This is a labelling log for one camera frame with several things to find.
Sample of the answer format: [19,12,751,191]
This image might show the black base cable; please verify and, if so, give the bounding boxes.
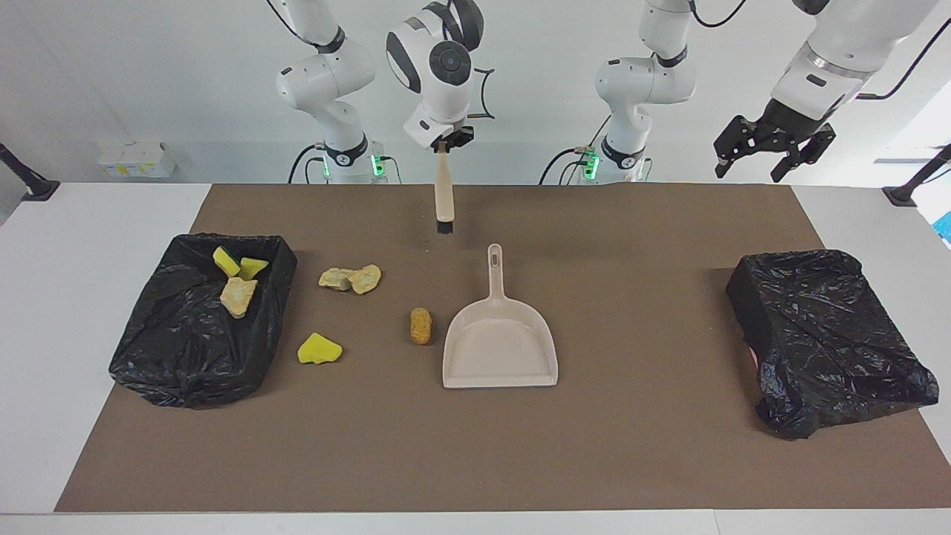
[540,147,595,185]
[288,143,328,184]

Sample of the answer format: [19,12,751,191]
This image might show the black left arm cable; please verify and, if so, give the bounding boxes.
[854,19,951,101]

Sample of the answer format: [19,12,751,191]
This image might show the large beige sponge chunk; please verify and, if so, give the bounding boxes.
[220,276,259,320]

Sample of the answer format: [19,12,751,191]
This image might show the yellow rounded sponge piece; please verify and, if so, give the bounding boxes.
[298,332,344,366]

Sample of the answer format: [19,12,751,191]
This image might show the beige plastic dustpan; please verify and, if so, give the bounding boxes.
[443,243,559,389]

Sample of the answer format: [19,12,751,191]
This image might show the open bin with black bag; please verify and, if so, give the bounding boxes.
[109,233,299,409]

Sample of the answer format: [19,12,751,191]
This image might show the black right base cable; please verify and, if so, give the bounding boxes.
[288,143,328,184]

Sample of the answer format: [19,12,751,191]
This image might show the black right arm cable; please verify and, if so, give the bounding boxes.
[266,0,497,121]

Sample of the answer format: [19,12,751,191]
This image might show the black camera stand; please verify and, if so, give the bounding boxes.
[883,144,951,207]
[0,143,61,202]

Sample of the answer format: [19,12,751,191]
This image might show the black left base cable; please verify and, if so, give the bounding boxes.
[540,147,595,185]

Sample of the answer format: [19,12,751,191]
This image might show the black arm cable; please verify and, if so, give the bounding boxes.
[854,19,951,101]
[266,0,497,121]

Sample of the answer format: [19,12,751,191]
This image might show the white boxes with yellow labels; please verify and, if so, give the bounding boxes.
[97,142,177,178]

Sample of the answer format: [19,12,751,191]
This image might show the bag-covered bin with pink rim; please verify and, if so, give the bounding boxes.
[726,249,940,440]

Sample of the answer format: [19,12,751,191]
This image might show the brown table mat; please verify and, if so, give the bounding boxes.
[54,184,951,513]

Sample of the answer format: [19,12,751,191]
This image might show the beige hand brush black bristles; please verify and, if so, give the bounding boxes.
[435,143,456,236]

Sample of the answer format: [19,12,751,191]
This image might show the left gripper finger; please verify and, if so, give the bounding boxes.
[770,125,837,184]
[713,115,753,179]

